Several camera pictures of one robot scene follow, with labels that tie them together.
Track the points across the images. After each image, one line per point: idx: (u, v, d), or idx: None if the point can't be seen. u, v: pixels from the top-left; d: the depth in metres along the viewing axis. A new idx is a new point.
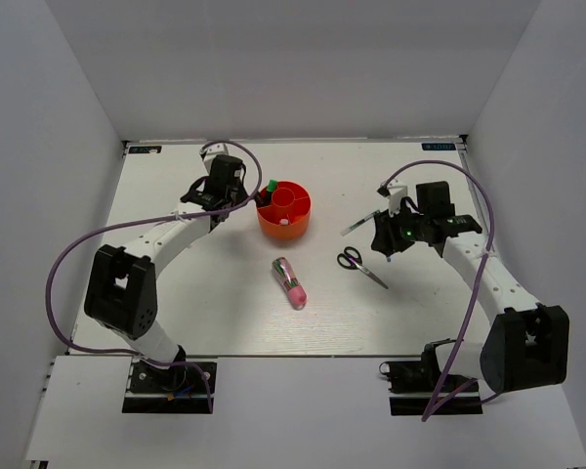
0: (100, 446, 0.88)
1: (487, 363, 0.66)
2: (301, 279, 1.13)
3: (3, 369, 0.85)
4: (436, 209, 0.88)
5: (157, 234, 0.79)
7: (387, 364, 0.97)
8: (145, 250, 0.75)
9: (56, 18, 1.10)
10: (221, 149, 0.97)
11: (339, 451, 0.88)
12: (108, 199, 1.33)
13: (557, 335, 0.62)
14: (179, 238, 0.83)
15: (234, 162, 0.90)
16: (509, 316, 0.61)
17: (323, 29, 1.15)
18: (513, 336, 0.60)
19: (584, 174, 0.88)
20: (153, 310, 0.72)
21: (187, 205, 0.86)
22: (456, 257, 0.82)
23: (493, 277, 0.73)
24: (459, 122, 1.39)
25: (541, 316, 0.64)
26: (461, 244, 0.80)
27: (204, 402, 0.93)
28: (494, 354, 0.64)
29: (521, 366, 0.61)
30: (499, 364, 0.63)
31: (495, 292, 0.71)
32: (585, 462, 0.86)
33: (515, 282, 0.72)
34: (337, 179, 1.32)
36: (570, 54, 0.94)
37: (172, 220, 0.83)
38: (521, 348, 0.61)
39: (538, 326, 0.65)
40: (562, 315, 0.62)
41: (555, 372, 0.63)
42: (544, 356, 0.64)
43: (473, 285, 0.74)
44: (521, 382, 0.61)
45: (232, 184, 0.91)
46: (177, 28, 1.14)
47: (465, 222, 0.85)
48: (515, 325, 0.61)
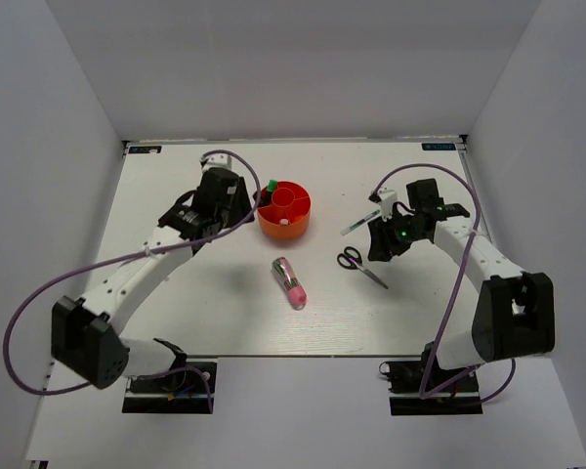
0: (100, 446, 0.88)
1: (478, 335, 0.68)
2: (301, 279, 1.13)
3: (4, 369, 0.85)
4: (425, 201, 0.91)
5: (122, 279, 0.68)
7: (387, 364, 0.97)
8: (105, 305, 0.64)
9: (56, 18, 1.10)
10: (223, 160, 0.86)
11: (339, 451, 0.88)
12: (108, 199, 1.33)
13: (543, 302, 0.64)
14: (150, 278, 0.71)
15: (227, 176, 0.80)
16: (494, 280, 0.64)
17: (323, 29, 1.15)
18: (500, 300, 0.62)
19: (584, 174, 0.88)
20: (123, 362, 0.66)
21: (162, 234, 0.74)
22: (448, 240, 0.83)
23: (479, 252, 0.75)
24: (459, 122, 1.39)
25: (526, 283, 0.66)
26: (449, 227, 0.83)
27: (204, 402, 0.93)
28: (482, 321, 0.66)
29: (509, 332, 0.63)
30: (487, 332, 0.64)
31: (482, 264, 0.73)
32: (585, 462, 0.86)
33: (499, 254, 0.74)
34: (338, 179, 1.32)
36: (571, 54, 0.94)
37: (142, 256, 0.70)
38: (508, 314, 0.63)
39: (524, 295, 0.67)
40: (546, 281, 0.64)
41: (543, 340, 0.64)
42: (532, 324, 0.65)
43: (461, 259, 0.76)
44: (511, 349, 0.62)
45: (223, 202, 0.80)
46: (177, 27, 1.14)
47: (453, 208, 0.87)
48: (501, 290, 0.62)
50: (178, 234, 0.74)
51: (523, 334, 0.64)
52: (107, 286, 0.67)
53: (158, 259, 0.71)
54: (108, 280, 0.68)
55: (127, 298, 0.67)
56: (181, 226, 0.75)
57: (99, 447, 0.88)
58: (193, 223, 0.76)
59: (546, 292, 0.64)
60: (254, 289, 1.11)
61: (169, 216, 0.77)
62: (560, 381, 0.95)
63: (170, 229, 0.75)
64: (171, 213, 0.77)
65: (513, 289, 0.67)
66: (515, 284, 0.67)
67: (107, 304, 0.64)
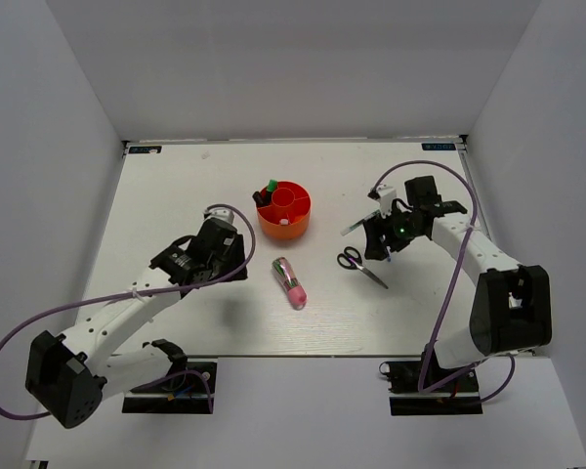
0: (99, 447, 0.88)
1: (476, 326, 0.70)
2: (301, 279, 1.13)
3: (3, 370, 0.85)
4: (423, 197, 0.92)
5: (105, 319, 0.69)
7: (387, 364, 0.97)
8: (84, 345, 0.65)
9: (56, 18, 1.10)
10: (226, 215, 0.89)
11: (339, 451, 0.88)
12: (108, 199, 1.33)
13: (539, 295, 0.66)
14: (134, 320, 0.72)
15: (226, 228, 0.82)
16: (490, 274, 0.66)
17: (323, 29, 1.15)
18: (495, 293, 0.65)
19: (584, 174, 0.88)
20: (95, 400, 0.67)
21: (153, 276, 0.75)
22: (445, 236, 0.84)
23: (476, 246, 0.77)
24: (459, 122, 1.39)
25: (523, 277, 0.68)
26: (446, 222, 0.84)
27: (204, 402, 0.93)
28: (481, 316, 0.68)
29: (505, 324, 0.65)
30: (485, 324, 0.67)
31: (479, 258, 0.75)
32: (585, 462, 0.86)
33: (496, 249, 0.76)
34: (338, 179, 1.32)
36: (571, 53, 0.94)
37: (128, 297, 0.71)
38: (504, 307, 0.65)
39: (521, 288, 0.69)
40: (541, 274, 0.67)
41: (540, 331, 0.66)
42: (529, 317, 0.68)
43: (458, 253, 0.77)
44: (507, 341, 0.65)
45: (218, 251, 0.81)
46: (177, 28, 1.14)
47: (450, 204, 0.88)
48: (496, 284, 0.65)
50: (168, 278, 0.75)
51: (521, 326, 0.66)
52: (91, 325, 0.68)
53: (144, 301, 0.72)
54: (93, 319, 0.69)
55: (108, 339, 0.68)
56: (172, 268, 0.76)
57: (99, 447, 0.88)
58: (185, 266, 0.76)
59: (541, 285, 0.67)
60: (254, 289, 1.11)
61: (162, 256, 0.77)
62: (560, 381, 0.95)
63: (161, 271, 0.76)
64: (165, 253, 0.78)
65: (510, 282, 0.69)
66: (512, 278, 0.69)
67: (86, 344, 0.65)
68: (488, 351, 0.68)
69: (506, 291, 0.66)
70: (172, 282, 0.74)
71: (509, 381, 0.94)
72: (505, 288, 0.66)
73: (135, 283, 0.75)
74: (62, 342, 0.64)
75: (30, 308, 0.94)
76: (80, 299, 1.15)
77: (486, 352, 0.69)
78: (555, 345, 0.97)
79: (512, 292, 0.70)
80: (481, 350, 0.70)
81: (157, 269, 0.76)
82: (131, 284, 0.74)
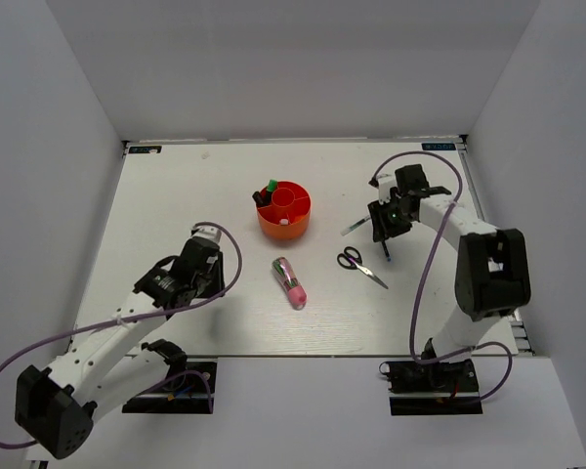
0: (99, 447, 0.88)
1: (460, 292, 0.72)
2: (301, 279, 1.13)
3: (3, 371, 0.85)
4: (411, 185, 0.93)
5: (90, 349, 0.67)
7: (387, 364, 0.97)
8: (70, 378, 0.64)
9: (56, 18, 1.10)
10: (212, 234, 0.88)
11: (339, 451, 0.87)
12: (109, 199, 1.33)
13: (517, 255, 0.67)
14: (120, 348, 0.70)
15: (209, 246, 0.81)
16: (470, 235, 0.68)
17: (323, 29, 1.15)
18: (474, 254, 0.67)
19: (584, 174, 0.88)
20: (86, 429, 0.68)
21: (137, 302, 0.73)
22: (433, 217, 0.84)
23: (457, 217, 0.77)
24: (459, 122, 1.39)
25: (502, 240, 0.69)
26: (431, 201, 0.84)
27: (204, 402, 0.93)
28: (464, 277, 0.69)
29: (485, 284, 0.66)
30: (468, 287, 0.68)
31: (460, 226, 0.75)
32: (585, 462, 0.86)
33: (476, 218, 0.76)
34: (338, 179, 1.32)
36: (570, 54, 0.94)
37: (112, 325, 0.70)
38: (483, 267, 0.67)
39: (500, 253, 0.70)
40: (518, 234, 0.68)
41: (521, 292, 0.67)
42: (509, 277, 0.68)
43: (441, 224, 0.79)
44: (488, 301, 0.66)
45: (202, 271, 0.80)
46: (177, 28, 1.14)
47: (436, 189, 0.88)
48: (475, 245, 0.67)
50: (151, 303, 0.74)
51: (500, 286, 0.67)
52: (75, 356, 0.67)
53: (129, 327, 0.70)
54: (77, 350, 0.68)
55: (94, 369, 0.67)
56: (155, 291, 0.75)
57: (98, 446, 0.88)
58: (169, 287, 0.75)
59: (519, 245, 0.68)
60: (254, 289, 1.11)
61: (146, 279, 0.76)
62: (560, 381, 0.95)
63: (145, 294, 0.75)
64: (148, 276, 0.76)
65: (489, 247, 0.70)
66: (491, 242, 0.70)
67: (73, 376, 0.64)
68: (472, 315, 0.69)
69: (485, 254, 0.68)
70: (155, 307, 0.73)
71: (507, 377, 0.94)
72: (483, 250, 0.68)
73: (119, 310, 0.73)
74: (48, 375, 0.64)
75: (30, 307, 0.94)
76: (79, 299, 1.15)
77: (471, 314, 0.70)
78: (555, 345, 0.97)
79: (492, 258, 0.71)
80: (467, 314, 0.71)
81: (142, 292, 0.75)
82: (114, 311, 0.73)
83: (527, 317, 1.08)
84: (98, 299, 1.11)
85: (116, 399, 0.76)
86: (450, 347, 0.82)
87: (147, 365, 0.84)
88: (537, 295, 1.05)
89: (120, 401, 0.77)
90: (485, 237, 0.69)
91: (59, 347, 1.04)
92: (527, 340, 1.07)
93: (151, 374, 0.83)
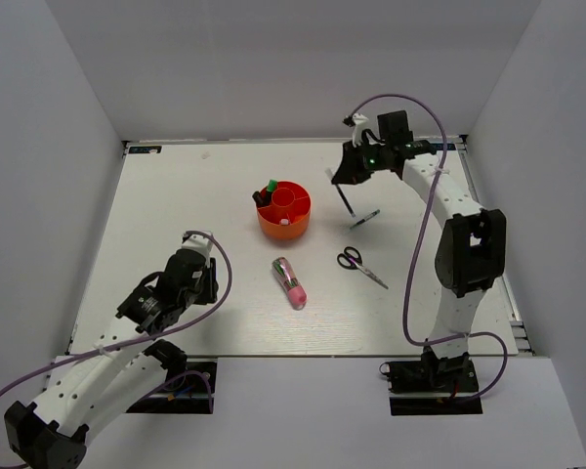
0: (99, 446, 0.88)
1: (440, 265, 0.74)
2: (301, 279, 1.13)
3: (4, 370, 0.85)
4: (394, 132, 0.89)
5: (75, 380, 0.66)
7: (387, 364, 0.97)
8: (56, 412, 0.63)
9: (56, 19, 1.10)
10: (202, 242, 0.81)
11: (338, 451, 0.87)
12: (108, 200, 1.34)
13: (497, 236, 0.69)
14: (105, 377, 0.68)
15: (193, 261, 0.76)
16: (455, 218, 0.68)
17: (322, 29, 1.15)
18: (456, 235, 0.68)
19: (584, 174, 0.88)
20: (80, 452, 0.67)
21: (121, 329, 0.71)
22: (418, 183, 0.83)
23: (443, 190, 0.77)
24: (459, 122, 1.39)
25: (484, 221, 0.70)
26: (417, 165, 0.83)
27: (205, 402, 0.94)
28: (445, 255, 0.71)
29: (465, 262, 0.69)
30: (448, 264, 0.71)
31: (446, 202, 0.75)
32: (585, 462, 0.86)
33: (462, 193, 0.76)
34: (338, 179, 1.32)
36: (571, 53, 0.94)
37: (96, 355, 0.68)
38: (465, 247, 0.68)
39: (481, 231, 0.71)
40: (501, 217, 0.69)
41: (494, 267, 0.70)
42: (486, 253, 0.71)
43: (429, 198, 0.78)
44: (467, 276, 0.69)
45: (188, 286, 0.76)
46: (177, 27, 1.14)
47: (422, 146, 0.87)
48: (460, 232, 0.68)
50: (135, 328, 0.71)
51: (478, 266, 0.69)
52: (61, 388, 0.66)
53: (112, 356, 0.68)
54: (62, 382, 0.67)
55: (79, 402, 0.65)
56: (140, 315, 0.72)
57: (98, 446, 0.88)
58: (153, 310, 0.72)
59: (500, 225, 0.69)
60: (254, 289, 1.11)
61: (129, 303, 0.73)
62: (560, 382, 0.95)
63: (129, 320, 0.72)
64: (131, 299, 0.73)
65: (472, 225, 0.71)
66: (474, 221, 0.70)
67: (59, 410, 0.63)
68: (451, 287, 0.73)
69: (469, 234, 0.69)
70: (140, 333, 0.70)
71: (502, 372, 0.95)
72: (467, 234, 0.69)
73: (104, 336, 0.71)
74: (34, 410, 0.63)
75: (30, 307, 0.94)
76: (79, 299, 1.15)
77: (449, 286, 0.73)
78: (555, 345, 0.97)
79: (473, 233, 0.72)
80: (445, 286, 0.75)
81: (125, 317, 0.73)
82: (99, 338, 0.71)
83: (527, 317, 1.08)
84: (98, 299, 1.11)
85: (110, 416, 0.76)
86: (442, 332, 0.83)
87: (144, 373, 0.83)
88: (536, 295, 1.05)
89: (116, 413, 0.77)
90: (469, 218, 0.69)
91: (59, 347, 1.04)
92: (527, 340, 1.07)
93: (147, 383, 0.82)
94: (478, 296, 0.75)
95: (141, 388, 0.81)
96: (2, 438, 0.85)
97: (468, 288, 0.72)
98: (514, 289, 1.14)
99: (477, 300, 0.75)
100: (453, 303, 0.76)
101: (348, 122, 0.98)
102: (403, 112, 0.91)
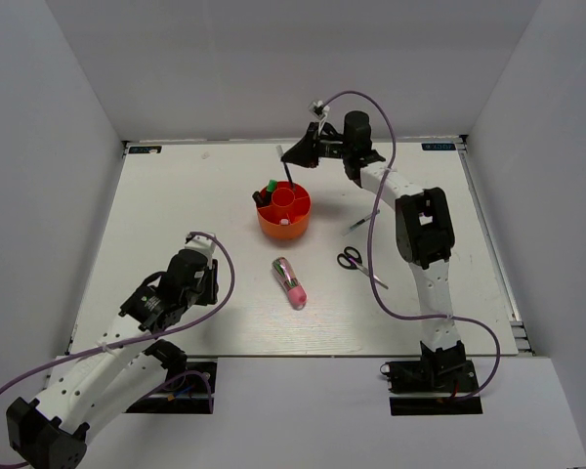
0: (99, 446, 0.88)
1: (400, 243, 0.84)
2: (301, 279, 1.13)
3: (4, 369, 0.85)
4: (356, 146, 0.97)
5: (78, 377, 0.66)
7: (387, 364, 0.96)
8: (58, 408, 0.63)
9: (56, 19, 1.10)
10: (204, 243, 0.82)
11: (337, 452, 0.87)
12: (108, 199, 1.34)
13: (440, 208, 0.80)
14: (108, 375, 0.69)
15: (195, 261, 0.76)
16: (402, 198, 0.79)
17: (322, 29, 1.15)
18: (406, 213, 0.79)
19: (584, 173, 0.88)
20: (80, 450, 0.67)
21: (123, 325, 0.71)
22: (372, 184, 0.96)
23: (392, 181, 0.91)
24: (459, 123, 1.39)
25: (429, 199, 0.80)
26: (369, 171, 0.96)
27: (205, 402, 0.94)
28: (402, 234, 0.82)
29: (419, 235, 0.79)
30: (406, 240, 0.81)
31: (396, 191, 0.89)
32: (585, 462, 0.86)
33: (407, 182, 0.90)
34: (337, 180, 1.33)
36: (571, 54, 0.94)
37: (99, 352, 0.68)
38: (415, 222, 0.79)
39: (429, 209, 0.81)
40: (440, 191, 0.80)
41: (445, 235, 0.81)
42: (438, 226, 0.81)
43: (380, 189, 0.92)
44: (424, 246, 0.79)
45: (190, 286, 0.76)
46: (178, 28, 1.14)
47: (374, 157, 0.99)
48: (407, 209, 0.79)
50: (138, 326, 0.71)
51: (431, 236, 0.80)
52: (62, 385, 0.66)
53: (115, 353, 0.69)
54: (65, 378, 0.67)
55: (82, 399, 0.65)
56: (142, 314, 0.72)
57: (98, 445, 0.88)
58: (156, 309, 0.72)
59: (440, 199, 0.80)
60: (254, 289, 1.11)
61: (131, 302, 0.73)
62: (560, 382, 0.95)
63: (132, 318, 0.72)
64: (135, 298, 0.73)
65: (419, 205, 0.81)
66: (420, 200, 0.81)
67: (61, 406, 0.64)
68: (415, 262, 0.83)
69: (416, 212, 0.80)
70: (143, 331, 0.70)
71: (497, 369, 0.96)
72: (414, 209, 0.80)
73: (106, 334, 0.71)
74: (36, 407, 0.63)
75: (30, 307, 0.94)
76: (79, 298, 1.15)
77: (413, 261, 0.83)
78: (555, 344, 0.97)
79: (422, 212, 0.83)
80: (410, 262, 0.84)
81: (128, 316, 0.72)
82: (102, 336, 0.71)
83: (527, 317, 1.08)
84: (98, 298, 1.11)
85: (110, 415, 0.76)
86: (427, 311, 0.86)
87: (144, 373, 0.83)
88: (537, 295, 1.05)
89: (115, 413, 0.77)
90: (414, 198, 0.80)
91: (58, 346, 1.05)
92: (527, 340, 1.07)
93: (147, 383, 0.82)
94: (442, 268, 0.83)
95: (141, 388, 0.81)
96: (2, 437, 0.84)
97: (431, 259, 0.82)
98: (514, 289, 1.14)
99: (443, 271, 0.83)
100: (424, 278, 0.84)
101: (316, 112, 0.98)
102: (367, 121, 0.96)
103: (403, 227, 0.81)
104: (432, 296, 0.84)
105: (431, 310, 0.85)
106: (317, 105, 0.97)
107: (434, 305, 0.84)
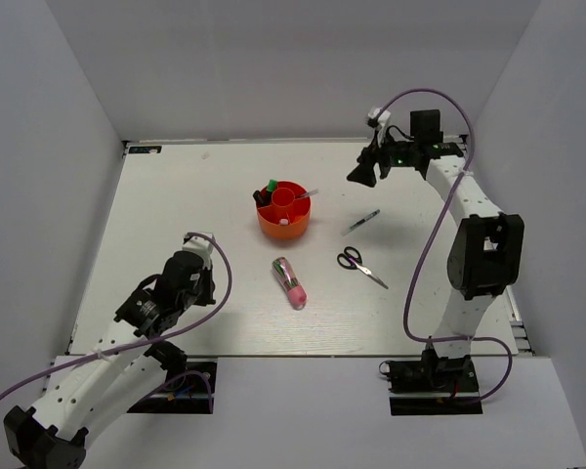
0: (98, 446, 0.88)
1: (452, 266, 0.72)
2: (301, 279, 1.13)
3: (4, 371, 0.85)
4: (424, 133, 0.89)
5: (74, 384, 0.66)
7: (387, 364, 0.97)
8: (55, 417, 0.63)
9: (57, 19, 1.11)
10: (200, 244, 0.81)
11: (337, 451, 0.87)
12: (108, 199, 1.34)
13: (513, 240, 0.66)
14: (105, 381, 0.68)
15: (191, 264, 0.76)
16: (470, 219, 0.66)
17: (323, 29, 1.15)
18: (472, 235, 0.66)
19: (584, 173, 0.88)
20: (80, 456, 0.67)
21: (118, 331, 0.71)
22: (439, 183, 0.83)
23: (464, 191, 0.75)
24: (459, 122, 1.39)
25: (501, 225, 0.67)
26: (440, 165, 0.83)
27: (205, 402, 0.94)
28: (458, 256, 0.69)
29: (478, 265, 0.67)
30: (460, 266, 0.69)
31: (465, 203, 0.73)
32: (585, 462, 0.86)
33: (482, 196, 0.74)
34: (338, 179, 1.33)
36: (571, 53, 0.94)
37: (93, 359, 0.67)
38: (479, 250, 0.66)
39: (498, 235, 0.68)
40: (520, 223, 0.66)
41: (508, 273, 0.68)
42: (501, 259, 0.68)
43: (448, 198, 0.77)
44: (478, 278, 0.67)
45: (187, 289, 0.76)
46: (177, 28, 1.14)
47: (449, 148, 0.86)
48: (475, 231, 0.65)
50: (134, 331, 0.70)
51: (490, 268, 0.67)
52: (60, 393, 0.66)
53: (111, 361, 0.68)
54: (62, 386, 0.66)
55: (78, 406, 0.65)
56: (137, 319, 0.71)
57: (98, 446, 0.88)
58: (151, 314, 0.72)
59: (518, 231, 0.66)
60: (254, 289, 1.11)
61: (127, 306, 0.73)
62: (559, 382, 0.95)
63: (126, 323, 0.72)
64: (129, 302, 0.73)
65: (488, 229, 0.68)
66: (490, 225, 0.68)
67: (57, 415, 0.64)
68: (461, 289, 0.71)
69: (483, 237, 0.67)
70: (137, 337, 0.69)
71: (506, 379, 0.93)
72: (482, 234, 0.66)
73: (102, 340, 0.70)
74: (33, 416, 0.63)
75: (29, 307, 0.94)
76: (79, 298, 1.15)
77: (458, 288, 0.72)
78: (555, 344, 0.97)
79: (488, 237, 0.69)
80: (454, 287, 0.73)
81: (123, 320, 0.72)
82: (97, 342, 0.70)
83: (527, 317, 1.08)
84: (98, 299, 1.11)
85: (109, 418, 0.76)
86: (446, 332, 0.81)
87: (143, 375, 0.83)
88: (537, 295, 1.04)
89: (114, 416, 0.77)
90: (485, 221, 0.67)
91: (58, 346, 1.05)
92: (527, 340, 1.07)
93: (147, 384, 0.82)
94: (485, 301, 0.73)
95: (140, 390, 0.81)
96: (3, 439, 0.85)
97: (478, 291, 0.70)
98: (514, 288, 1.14)
99: (483, 303, 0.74)
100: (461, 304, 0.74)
101: (371, 123, 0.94)
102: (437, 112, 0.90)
103: (463, 250, 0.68)
104: (459, 319, 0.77)
105: (453, 331, 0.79)
106: (372, 115, 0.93)
107: (457, 327, 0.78)
